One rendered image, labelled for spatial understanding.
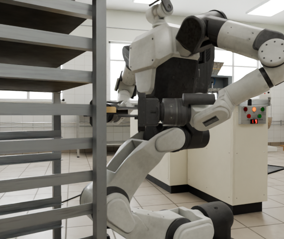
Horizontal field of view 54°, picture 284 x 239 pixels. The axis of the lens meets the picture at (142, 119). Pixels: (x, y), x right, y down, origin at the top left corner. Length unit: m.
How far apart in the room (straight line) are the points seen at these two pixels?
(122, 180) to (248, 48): 0.59
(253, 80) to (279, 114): 6.87
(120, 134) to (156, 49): 4.99
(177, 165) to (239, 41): 1.99
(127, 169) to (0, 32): 0.59
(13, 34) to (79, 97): 5.14
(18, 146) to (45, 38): 0.27
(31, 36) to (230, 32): 0.56
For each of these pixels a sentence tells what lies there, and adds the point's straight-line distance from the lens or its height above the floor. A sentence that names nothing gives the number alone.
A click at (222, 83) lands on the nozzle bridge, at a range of 3.09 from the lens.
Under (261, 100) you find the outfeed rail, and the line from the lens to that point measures 2.39.
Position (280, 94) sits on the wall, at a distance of 7.74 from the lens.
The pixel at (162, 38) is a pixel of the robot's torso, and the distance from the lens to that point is 1.03.
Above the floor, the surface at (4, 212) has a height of 0.41.
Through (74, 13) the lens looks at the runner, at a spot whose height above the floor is 1.04.
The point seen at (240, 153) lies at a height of 0.47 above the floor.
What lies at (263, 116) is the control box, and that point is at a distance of 2.32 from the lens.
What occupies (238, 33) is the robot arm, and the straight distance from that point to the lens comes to 0.90.
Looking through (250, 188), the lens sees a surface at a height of 0.20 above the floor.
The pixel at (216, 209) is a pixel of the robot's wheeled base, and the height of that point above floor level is 0.34.
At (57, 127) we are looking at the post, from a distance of 1.17.
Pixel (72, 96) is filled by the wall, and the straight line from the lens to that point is 5.85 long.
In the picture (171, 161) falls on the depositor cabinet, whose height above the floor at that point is 0.32.
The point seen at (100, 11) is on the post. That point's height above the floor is 1.04.
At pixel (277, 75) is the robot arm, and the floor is 0.87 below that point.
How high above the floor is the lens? 0.77
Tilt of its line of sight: 1 degrees down
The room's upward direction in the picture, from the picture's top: straight up
